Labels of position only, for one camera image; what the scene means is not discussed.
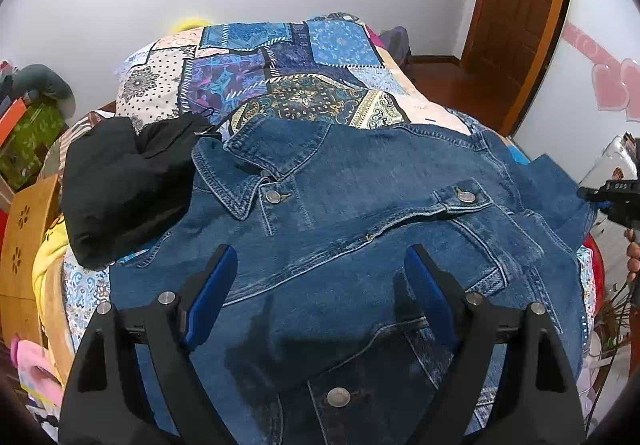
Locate pink heart wall stickers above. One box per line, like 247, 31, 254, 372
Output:
565, 22, 640, 123

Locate white printed bag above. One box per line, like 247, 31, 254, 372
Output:
582, 134, 640, 198

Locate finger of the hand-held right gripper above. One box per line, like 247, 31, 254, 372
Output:
577, 187, 609, 208

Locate blue denim jacket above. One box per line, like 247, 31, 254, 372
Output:
107, 117, 598, 445

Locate striped orange cloth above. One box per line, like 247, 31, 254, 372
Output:
37, 109, 118, 206

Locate grey plush toy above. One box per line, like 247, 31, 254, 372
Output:
11, 64, 77, 118

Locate green box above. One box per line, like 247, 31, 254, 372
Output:
0, 104, 67, 190

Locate dark purple cloth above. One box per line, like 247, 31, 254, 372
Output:
377, 26, 413, 73

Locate pink cloth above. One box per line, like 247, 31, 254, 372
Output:
10, 337, 63, 408

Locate brown wooden door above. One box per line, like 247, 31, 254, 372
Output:
460, 0, 578, 136

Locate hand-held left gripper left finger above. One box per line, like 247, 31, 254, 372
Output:
57, 244, 239, 445

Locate black garment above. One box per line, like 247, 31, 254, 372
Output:
62, 112, 223, 271

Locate orange box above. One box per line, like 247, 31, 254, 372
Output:
0, 99, 28, 146

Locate yellow hoop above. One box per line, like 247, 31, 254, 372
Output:
170, 16, 213, 33

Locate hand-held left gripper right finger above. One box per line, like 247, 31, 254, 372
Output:
405, 244, 586, 445

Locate thin brown cables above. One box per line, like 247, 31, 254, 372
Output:
585, 275, 637, 426

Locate patchwork printed bedspread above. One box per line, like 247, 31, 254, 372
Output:
62, 14, 599, 426

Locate red plastic object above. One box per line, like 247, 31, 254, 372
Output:
582, 234, 606, 306

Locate person's right hand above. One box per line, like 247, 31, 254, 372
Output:
626, 227, 640, 287

